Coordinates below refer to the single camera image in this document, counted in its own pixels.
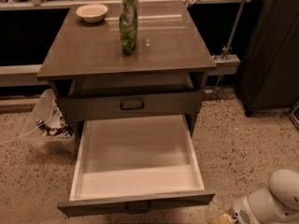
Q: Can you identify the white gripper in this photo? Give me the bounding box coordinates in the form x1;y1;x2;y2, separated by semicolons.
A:
208;196;259;224

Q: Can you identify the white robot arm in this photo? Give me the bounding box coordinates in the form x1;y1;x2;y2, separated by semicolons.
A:
208;169;299;224

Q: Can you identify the grey top drawer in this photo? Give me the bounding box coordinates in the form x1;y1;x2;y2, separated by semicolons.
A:
59;91;202;121

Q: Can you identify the grey drawer cabinet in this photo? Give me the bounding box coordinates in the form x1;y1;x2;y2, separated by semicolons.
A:
37;1;216;134

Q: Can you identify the dark cabinet on right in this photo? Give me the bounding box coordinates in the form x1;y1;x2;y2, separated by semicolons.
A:
236;0;299;117

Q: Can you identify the metal pole stand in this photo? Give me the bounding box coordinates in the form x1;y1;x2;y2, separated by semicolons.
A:
213;0;246;101

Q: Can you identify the clear plastic storage bin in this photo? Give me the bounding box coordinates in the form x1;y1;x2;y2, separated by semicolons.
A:
21;89;76;154

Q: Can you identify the beige bowl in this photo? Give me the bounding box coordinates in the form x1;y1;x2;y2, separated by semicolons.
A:
76;4;108;23

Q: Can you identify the white cable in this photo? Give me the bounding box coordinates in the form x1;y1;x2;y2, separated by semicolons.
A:
0;101;57;147

